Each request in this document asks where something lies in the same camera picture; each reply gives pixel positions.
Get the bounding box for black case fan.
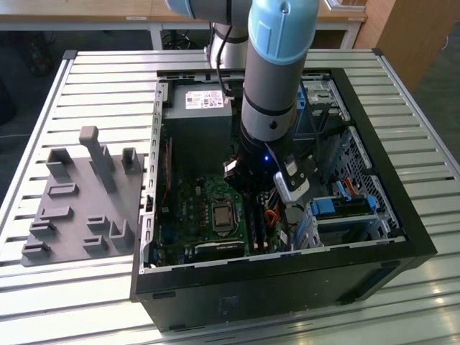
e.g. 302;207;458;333
157;124;180;220

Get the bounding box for wooden desk with white frame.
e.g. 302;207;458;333
0;0;369;51

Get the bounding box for red and orange power wires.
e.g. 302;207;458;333
343;177;364;198

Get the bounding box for black RAM slot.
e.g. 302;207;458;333
257;195;270;249
248;193;260;252

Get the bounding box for round grey speaker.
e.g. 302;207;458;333
287;203;307;226

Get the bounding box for wooden cabinet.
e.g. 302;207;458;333
354;0;460;94

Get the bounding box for blue data wire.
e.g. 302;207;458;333
336;179;353;202

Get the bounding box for metal optical drive cage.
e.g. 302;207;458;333
293;79;351;144

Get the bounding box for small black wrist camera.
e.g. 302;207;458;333
222;160;241;185

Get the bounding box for black CPU socket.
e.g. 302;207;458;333
210;198;237;237

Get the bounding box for blue disk carrier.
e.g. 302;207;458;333
309;195;377;219

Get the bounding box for silver CPU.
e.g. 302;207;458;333
213;206;233;231

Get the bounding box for metal socket cover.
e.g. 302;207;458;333
211;200;236;236

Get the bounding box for black open PC case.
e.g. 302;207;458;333
129;66;438;334

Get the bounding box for grey power supply unit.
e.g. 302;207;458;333
163;86;244;177

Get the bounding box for coiled black cables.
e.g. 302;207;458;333
161;30;192;50

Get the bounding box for thick black cable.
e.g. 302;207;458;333
308;125;348;144

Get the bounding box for metal disk bay cage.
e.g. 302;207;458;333
290;193;409;252

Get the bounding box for red and black twisted wire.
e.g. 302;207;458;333
159;137;173;213

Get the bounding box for green motherboard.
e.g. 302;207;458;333
150;174;288;269

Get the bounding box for black camera cable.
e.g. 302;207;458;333
296;82;324;173

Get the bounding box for grey parts rack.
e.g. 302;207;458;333
21;125;147;267

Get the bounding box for black graphics card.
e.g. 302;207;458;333
193;239;246;262

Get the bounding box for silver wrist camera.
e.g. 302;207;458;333
272;153;311;206

